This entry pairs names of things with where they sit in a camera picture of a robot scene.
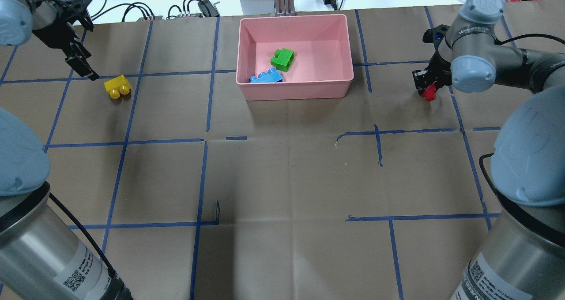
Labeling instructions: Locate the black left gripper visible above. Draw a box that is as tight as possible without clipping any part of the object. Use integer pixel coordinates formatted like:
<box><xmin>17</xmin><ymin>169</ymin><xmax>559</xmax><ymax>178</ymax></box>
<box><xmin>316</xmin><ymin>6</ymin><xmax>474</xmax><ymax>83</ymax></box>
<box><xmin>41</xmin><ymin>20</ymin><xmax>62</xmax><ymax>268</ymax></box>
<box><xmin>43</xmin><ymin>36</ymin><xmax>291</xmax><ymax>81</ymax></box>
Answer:
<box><xmin>32</xmin><ymin>2</ymin><xmax>99</xmax><ymax>81</ymax></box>

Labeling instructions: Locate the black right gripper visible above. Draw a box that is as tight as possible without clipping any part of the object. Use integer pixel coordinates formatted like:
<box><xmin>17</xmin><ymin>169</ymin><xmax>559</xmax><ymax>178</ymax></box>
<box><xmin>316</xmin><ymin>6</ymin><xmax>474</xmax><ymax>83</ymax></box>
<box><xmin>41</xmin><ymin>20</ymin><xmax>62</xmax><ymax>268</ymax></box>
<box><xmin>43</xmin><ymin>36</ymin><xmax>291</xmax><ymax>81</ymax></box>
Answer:
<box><xmin>412</xmin><ymin>49</ymin><xmax>452</xmax><ymax>97</ymax></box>

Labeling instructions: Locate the red toy block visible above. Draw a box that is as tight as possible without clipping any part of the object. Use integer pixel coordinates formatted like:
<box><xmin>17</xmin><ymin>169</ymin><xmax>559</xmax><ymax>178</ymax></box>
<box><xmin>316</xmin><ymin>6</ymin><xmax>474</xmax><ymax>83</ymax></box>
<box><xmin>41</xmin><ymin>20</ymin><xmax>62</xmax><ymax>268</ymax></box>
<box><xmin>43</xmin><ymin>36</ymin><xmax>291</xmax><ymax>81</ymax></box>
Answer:
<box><xmin>422</xmin><ymin>83</ymin><xmax>437</xmax><ymax>101</ymax></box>

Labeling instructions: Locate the yellow two-stud toy block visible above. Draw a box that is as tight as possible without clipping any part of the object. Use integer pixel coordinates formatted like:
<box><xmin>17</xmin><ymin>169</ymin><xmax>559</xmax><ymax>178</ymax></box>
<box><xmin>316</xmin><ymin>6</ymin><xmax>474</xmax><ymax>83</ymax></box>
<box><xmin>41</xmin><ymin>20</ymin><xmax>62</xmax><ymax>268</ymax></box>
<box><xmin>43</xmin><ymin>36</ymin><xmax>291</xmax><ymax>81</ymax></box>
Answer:
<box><xmin>104</xmin><ymin>75</ymin><xmax>131</xmax><ymax>100</ymax></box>

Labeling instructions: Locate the green toy block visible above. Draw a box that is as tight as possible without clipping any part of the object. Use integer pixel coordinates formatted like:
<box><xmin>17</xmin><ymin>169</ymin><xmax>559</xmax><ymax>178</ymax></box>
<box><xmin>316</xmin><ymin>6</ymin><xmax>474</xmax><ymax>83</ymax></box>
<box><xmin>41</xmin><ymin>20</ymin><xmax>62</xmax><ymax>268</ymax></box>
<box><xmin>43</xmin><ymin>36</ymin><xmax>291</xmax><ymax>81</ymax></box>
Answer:
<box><xmin>270</xmin><ymin>48</ymin><xmax>294</xmax><ymax>71</ymax></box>

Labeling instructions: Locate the blue three-stud toy block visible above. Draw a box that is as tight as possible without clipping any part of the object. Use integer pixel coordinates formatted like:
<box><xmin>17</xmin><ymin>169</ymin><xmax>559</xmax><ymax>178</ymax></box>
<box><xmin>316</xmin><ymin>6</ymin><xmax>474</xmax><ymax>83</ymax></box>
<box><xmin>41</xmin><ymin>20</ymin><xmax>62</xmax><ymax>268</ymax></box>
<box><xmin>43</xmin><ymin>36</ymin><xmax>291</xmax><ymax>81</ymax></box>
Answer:
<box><xmin>249</xmin><ymin>67</ymin><xmax>283</xmax><ymax>83</ymax></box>

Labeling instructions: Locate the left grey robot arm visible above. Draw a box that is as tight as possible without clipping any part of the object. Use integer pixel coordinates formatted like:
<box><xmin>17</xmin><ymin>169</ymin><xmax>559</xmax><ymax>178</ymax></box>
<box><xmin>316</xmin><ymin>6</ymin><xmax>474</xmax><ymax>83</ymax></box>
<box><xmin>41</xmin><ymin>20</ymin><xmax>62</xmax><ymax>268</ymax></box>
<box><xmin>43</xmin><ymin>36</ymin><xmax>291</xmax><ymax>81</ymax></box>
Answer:
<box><xmin>0</xmin><ymin>0</ymin><xmax>133</xmax><ymax>300</ymax></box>

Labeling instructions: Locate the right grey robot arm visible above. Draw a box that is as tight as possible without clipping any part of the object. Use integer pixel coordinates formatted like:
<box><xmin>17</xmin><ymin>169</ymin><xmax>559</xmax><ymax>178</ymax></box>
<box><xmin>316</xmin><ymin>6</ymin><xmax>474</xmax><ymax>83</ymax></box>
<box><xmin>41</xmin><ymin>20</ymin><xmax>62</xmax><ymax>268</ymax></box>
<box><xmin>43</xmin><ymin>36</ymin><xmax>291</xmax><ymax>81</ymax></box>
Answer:
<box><xmin>412</xmin><ymin>0</ymin><xmax>565</xmax><ymax>300</ymax></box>

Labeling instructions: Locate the pink plastic box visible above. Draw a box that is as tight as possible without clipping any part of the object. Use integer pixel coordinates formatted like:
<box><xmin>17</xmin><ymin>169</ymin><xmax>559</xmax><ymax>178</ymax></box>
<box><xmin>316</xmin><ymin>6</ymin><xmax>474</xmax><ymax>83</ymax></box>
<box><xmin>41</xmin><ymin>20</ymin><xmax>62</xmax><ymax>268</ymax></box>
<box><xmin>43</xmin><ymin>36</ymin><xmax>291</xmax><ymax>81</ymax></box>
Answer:
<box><xmin>236</xmin><ymin>13</ymin><xmax>354</xmax><ymax>101</ymax></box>

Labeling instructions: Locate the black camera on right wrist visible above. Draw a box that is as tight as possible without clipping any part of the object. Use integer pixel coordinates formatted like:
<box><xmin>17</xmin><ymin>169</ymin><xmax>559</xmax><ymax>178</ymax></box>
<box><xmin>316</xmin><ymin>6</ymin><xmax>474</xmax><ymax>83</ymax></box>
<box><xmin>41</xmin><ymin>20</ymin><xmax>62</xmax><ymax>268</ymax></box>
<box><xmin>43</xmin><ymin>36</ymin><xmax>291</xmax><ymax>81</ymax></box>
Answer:
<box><xmin>422</xmin><ymin>24</ymin><xmax>450</xmax><ymax>44</ymax></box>

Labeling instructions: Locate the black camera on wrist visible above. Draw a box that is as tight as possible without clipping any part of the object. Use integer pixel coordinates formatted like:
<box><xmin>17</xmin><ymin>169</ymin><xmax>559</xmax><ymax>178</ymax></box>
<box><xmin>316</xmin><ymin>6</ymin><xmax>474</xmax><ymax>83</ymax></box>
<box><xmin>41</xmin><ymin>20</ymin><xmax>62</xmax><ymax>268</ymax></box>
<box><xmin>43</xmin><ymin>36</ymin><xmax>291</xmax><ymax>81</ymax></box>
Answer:
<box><xmin>46</xmin><ymin>0</ymin><xmax>94</xmax><ymax>31</ymax></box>
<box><xmin>422</xmin><ymin>24</ymin><xmax>450</xmax><ymax>44</ymax></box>

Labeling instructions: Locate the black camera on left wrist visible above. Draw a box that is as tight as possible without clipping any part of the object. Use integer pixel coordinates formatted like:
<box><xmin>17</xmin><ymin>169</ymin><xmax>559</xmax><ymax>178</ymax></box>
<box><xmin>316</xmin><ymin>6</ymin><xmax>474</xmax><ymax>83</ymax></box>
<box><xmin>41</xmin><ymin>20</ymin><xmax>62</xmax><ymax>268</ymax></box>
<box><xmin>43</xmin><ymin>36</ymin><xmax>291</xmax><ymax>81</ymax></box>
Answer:
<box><xmin>46</xmin><ymin>0</ymin><xmax>94</xmax><ymax>31</ymax></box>

